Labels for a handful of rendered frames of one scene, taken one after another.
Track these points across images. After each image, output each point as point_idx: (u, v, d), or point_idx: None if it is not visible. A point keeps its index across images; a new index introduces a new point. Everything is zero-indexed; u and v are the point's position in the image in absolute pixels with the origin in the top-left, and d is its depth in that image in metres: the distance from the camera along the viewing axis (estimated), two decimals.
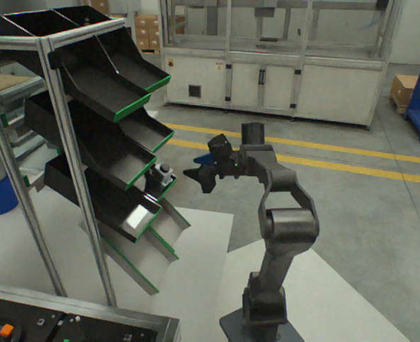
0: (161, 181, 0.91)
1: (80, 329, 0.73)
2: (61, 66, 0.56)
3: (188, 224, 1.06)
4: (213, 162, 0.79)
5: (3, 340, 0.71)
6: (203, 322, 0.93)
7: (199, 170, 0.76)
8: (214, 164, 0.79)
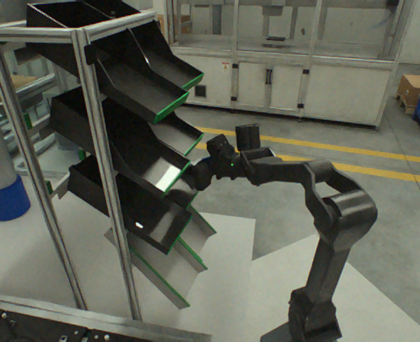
0: None
1: None
2: (97, 61, 0.50)
3: (213, 231, 1.00)
4: (209, 163, 0.78)
5: None
6: (234, 336, 0.87)
7: None
8: (211, 165, 0.78)
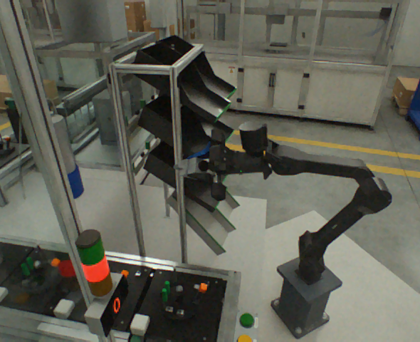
0: None
1: (174, 275, 1.00)
2: (181, 85, 0.83)
3: (238, 204, 1.33)
4: (216, 172, 0.80)
5: None
6: (255, 278, 1.20)
7: (209, 184, 0.79)
8: (218, 173, 0.80)
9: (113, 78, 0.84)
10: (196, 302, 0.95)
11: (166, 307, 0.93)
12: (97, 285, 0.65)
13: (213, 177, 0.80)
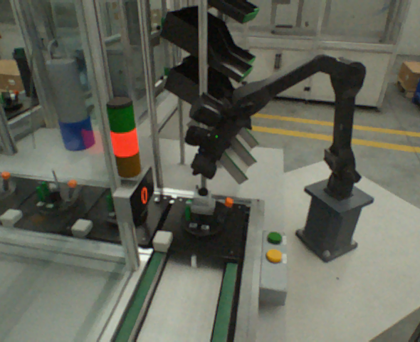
0: (207, 204, 0.87)
1: None
2: None
3: (257, 142, 1.29)
4: None
5: None
6: (277, 212, 1.16)
7: None
8: (202, 158, 0.76)
9: None
10: (221, 220, 0.91)
11: (189, 224, 0.89)
12: (127, 162, 0.61)
13: (201, 154, 0.80)
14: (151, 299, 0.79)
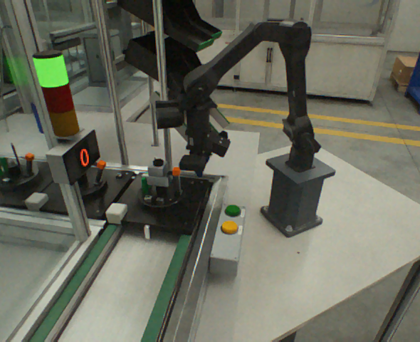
0: (162, 176, 0.85)
1: None
2: None
3: (227, 121, 1.26)
4: None
5: (97, 174, 0.91)
6: (245, 191, 1.13)
7: None
8: None
9: None
10: (179, 192, 0.89)
11: (145, 196, 0.87)
12: (60, 118, 0.59)
13: None
14: (100, 270, 0.77)
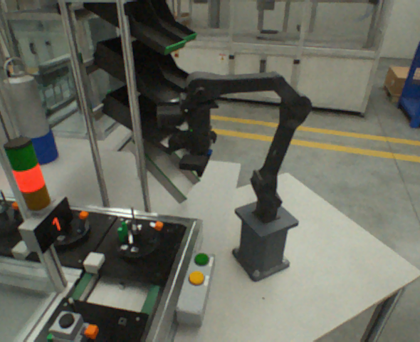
0: (71, 340, 0.62)
1: (73, 311, 0.71)
2: (129, 14, 0.82)
3: None
4: None
5: (154, 234, 0.93)
6: (220, 230, 1.19)
7: None
8: None
9: (63, 8, 0.83)
10: None
11: None
12: (30, 196, 0.64)
13: None
14: None
